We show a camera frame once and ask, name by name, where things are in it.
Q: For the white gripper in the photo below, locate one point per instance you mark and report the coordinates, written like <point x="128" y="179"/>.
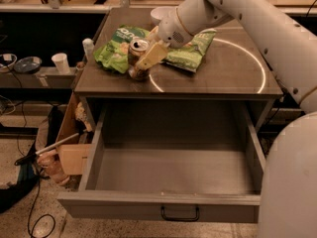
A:
<point x="170" y="30"/>

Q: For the orange soda can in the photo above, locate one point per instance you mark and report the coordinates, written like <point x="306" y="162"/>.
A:
<point x="137" y="47"/>

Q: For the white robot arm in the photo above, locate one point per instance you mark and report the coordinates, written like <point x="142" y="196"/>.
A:
<point x="288" y="207"/>

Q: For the grey cabinet with top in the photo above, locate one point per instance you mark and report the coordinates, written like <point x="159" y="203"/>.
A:
<point x="232" y="69"/>

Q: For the grey open top drawer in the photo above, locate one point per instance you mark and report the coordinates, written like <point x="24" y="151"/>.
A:
<point x="149" y="153"/>

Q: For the white ceramic bowl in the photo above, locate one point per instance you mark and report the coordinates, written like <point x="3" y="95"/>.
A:
<point x="161" y="13"/>

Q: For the green chip bag right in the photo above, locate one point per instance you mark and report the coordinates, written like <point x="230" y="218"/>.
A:
<point x="190" y="56"/>

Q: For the green chip bag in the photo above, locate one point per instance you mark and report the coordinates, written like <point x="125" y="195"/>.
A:
<point x="190" y="56"/>
<point x="113" y="55"/>

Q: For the green chip bag left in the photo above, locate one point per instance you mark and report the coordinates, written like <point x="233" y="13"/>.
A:
<point x="113" y="55"/>

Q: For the white plastic bottle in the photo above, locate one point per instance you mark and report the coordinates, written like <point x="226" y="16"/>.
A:
<point x="88" y="46"/>

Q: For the white paper cup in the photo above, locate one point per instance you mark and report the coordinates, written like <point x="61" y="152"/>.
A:
<point x="61" y="63"/>

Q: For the low grey shelf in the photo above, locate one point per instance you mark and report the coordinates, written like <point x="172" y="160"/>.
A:
<point x="46" y="77"/>

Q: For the white tube stick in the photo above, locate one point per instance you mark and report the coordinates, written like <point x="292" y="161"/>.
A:
<point x="56" y="144"/>

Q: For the dark blue bowl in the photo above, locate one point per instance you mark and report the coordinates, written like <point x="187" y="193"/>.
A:
<point x="28" y="65"/>

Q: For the cardboard box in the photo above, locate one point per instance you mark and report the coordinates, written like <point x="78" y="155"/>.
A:
<point x="74" y="153"/>

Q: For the white bowl far left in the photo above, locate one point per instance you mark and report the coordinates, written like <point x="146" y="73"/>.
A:
<point x="7" y="62"/>

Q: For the black drawer handle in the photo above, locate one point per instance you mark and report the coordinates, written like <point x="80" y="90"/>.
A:
<point x="180" y="214"/>

